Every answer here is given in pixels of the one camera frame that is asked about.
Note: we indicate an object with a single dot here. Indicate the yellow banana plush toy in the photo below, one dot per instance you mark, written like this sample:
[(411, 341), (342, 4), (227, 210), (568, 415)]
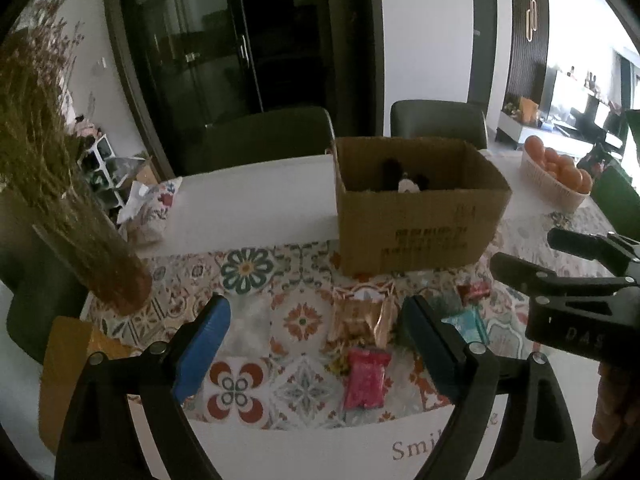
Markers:
[(340, 366)]

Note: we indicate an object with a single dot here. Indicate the dark chair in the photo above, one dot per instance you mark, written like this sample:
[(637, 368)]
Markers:
[(277, 135), (618, 201), (411, 119)]

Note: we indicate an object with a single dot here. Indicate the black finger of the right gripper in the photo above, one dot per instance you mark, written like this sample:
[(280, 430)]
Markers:
[(617, 253)]

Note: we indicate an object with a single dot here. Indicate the dark chair right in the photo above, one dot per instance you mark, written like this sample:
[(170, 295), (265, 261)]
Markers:
[(618, 201)]

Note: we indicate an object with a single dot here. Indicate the glass vase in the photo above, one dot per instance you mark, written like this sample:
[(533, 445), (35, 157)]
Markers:
[(95, 254)]

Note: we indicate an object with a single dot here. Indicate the patterned tile tablecloth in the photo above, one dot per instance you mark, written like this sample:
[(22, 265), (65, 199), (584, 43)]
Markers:
[(291, 388)]

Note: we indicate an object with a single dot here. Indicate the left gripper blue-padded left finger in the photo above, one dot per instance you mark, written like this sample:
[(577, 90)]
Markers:
[(196, 345)]

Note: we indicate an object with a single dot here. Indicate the small dark red packet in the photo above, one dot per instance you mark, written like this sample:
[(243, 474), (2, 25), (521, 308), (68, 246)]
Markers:
[(473, 293)]

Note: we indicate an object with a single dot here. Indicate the dark chair left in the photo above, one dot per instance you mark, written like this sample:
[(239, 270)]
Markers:
[(277, 135)]

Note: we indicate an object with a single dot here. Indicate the red snack packet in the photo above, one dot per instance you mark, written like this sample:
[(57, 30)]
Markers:
[(365, 385)]

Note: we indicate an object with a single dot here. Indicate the dark green fuzzy pouch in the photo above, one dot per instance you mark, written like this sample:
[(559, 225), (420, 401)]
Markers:
[(445, 305)]

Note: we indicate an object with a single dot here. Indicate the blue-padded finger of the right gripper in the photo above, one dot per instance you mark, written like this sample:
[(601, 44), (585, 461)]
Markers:
[(533, 280)]

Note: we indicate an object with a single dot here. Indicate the brown cardboard box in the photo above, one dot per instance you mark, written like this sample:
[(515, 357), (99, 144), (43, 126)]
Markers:
[(448, 225)]

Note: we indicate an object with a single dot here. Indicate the clear plastic packet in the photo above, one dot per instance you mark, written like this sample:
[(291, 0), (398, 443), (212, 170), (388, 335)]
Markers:
[(249, 330)]

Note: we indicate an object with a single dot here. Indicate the white shoe rack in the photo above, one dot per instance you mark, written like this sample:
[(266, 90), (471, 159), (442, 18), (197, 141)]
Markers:
[(105, 172)]

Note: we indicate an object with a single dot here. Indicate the dried flower bouquet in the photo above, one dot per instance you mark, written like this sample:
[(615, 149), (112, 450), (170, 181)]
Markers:
[(38, 149)]

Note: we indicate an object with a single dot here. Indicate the white tv cabinet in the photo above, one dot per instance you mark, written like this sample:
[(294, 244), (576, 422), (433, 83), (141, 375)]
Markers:
[(513, 134)]

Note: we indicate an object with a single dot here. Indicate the dark chair middle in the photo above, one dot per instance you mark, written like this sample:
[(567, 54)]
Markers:
[(411, 119)]

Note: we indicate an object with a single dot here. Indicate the white basket of oranges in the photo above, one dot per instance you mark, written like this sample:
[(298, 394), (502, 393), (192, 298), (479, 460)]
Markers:
[(555, 177)]

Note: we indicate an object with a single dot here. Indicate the copper foil snack packet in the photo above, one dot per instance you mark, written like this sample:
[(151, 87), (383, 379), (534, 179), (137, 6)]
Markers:
[(366, 320)]

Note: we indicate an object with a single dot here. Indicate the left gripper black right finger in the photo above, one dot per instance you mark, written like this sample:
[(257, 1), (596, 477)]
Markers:
[(439, 345)]

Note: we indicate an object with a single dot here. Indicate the light blue snack packet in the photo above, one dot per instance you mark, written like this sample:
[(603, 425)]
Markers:
[(470, 326)]

